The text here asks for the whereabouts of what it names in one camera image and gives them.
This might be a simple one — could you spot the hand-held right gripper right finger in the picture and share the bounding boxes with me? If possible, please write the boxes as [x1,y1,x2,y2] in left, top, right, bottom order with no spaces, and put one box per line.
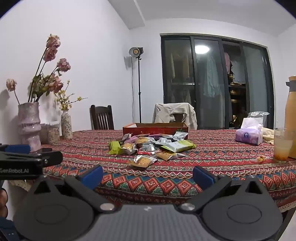
[179,166,269,212]

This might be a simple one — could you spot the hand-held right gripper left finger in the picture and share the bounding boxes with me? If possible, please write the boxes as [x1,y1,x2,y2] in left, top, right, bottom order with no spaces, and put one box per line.
[34,166,118,213]

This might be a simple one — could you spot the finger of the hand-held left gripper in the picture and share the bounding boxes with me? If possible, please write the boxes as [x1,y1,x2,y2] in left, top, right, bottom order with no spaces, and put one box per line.
[0,144,31,154]
[0,151,63,168]

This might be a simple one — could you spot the pile of snack packets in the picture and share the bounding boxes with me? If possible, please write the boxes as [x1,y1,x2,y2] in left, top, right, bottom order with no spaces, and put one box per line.
[108,131,197,168]

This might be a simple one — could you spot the red cardboard box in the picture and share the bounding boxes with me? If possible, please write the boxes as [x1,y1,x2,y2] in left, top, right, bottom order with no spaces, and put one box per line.
[122,122,189,141]

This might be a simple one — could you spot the person's left hand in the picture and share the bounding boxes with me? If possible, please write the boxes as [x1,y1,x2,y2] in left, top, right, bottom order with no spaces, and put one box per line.
[0,188,8,210]

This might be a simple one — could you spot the glass jar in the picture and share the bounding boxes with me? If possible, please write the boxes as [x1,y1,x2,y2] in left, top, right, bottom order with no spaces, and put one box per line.
[47,122,61,143]

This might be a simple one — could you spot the pink ceramic vase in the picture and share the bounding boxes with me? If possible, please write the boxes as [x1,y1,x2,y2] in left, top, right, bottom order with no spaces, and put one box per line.
[18,102,42,152]

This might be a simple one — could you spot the small floral vase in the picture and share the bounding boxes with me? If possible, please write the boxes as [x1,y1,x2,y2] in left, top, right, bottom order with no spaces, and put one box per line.
[61,110,73,140]

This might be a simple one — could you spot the patterned red tablecloth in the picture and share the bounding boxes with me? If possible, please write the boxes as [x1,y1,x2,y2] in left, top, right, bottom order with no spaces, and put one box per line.
[8,128,296,212]

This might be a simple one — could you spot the yellow flower sprigs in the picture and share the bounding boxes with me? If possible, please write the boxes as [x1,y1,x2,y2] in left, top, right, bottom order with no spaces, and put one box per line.
[55,80,88,111]

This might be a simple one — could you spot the dark wooden chair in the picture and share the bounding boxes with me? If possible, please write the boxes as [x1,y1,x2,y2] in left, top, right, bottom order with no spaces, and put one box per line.
[90,105,115,130]

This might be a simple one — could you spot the purple tissue pack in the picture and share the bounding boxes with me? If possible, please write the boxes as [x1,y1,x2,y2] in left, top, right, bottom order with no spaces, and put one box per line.
[235,117,264,146]

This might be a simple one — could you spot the person's blue clothing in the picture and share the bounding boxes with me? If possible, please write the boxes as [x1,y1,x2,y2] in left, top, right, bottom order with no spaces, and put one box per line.
[0,219,22,241]

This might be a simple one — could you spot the wooden chair with cushion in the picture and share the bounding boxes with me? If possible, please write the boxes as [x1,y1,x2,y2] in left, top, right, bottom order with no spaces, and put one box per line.
[170,113,188,123]

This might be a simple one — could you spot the beige jacket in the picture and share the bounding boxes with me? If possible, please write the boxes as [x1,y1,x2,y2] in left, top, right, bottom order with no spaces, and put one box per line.
[153,103,198,130]

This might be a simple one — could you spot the cream cloth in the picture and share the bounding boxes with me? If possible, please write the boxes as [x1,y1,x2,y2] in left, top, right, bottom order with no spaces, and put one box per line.
[262,127,275,143]

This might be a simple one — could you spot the clear plastic bag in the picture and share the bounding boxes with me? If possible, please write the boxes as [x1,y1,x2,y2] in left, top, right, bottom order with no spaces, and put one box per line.
[247,111,270,118]

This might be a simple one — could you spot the glass cup with drink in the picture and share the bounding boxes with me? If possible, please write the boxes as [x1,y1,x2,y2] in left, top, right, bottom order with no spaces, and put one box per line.
[273,127,294,162]

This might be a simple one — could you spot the sliding glass door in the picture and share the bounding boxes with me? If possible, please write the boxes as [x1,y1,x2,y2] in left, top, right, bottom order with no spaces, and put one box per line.
[160,34,275,130]

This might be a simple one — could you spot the orange bottle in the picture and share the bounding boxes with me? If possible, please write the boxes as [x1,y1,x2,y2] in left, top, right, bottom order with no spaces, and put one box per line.
[284,75,296,159]

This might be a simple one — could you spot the dried pink roses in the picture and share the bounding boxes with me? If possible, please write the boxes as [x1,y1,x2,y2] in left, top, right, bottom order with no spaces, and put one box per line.
[6,34,71,103]

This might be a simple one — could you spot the studio light on stand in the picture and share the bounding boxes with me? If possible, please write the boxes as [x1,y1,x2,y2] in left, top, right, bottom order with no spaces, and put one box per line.
[129,47,144,119]

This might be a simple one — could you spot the studio light cable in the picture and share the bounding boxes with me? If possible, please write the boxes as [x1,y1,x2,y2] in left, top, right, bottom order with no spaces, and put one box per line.
[130,56,136,118]

